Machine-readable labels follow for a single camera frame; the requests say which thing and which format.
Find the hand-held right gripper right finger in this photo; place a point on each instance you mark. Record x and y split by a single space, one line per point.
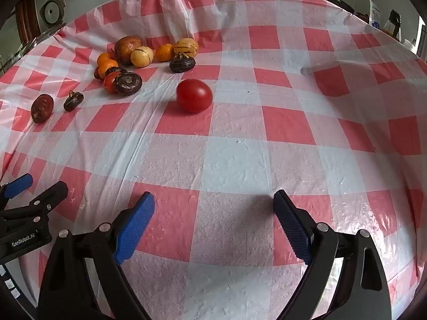
293 230

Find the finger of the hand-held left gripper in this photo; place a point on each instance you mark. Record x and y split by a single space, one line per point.
53 195
18 185

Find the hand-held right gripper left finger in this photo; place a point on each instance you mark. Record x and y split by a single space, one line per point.
135 230

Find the large brown round fruit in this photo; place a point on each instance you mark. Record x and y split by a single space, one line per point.
126 47

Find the orange tangerine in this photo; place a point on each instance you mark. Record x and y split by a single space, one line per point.
105 58
107 66
164 53

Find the yellow striped pepino melon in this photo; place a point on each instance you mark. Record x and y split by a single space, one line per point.
185 46

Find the dark red round fruit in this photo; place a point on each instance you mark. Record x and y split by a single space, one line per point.
42 107

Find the red white checked tablecloth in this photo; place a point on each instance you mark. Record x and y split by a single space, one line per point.
233 160

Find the red orange tomato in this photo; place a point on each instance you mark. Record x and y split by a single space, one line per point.
108 84

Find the large red tomato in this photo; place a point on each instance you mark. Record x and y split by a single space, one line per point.
194 95

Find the cream round fruit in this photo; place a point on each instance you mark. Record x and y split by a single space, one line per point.
141 57

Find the round grey appliance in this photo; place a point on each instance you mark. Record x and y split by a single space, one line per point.
51 11

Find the white packet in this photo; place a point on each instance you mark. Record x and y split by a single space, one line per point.
375 15

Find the brown wooden door frame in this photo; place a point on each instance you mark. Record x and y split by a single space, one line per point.
28 16

